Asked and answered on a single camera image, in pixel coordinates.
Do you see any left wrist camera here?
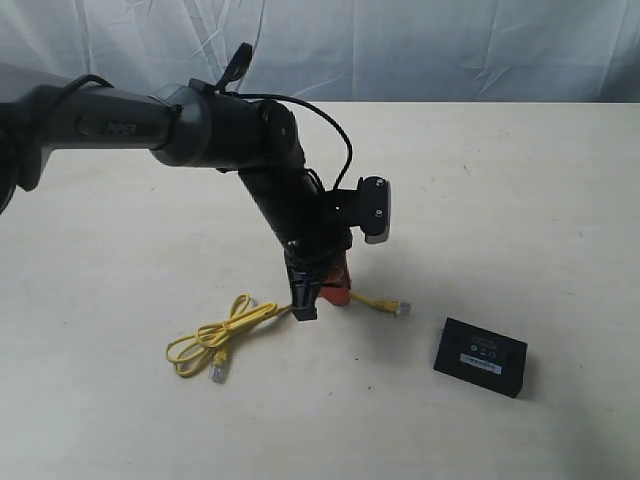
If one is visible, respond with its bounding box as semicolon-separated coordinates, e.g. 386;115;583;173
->
325;176;391;245

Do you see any black left camera cable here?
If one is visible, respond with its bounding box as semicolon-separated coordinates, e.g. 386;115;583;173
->
49;43;354;194

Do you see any grey backdrop cloth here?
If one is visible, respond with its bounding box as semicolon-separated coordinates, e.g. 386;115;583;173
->
1;0;639;103

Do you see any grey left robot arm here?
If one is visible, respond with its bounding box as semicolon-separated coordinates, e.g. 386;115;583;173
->
1;64;351;321

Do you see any yellow ethernet cable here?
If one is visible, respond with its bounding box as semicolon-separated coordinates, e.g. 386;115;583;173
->
166;292;414;385

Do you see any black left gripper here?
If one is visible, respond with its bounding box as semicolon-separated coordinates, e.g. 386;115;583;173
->
280;184;352;321

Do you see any black network switch box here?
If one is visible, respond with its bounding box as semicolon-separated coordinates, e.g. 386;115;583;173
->
433;317;528;398

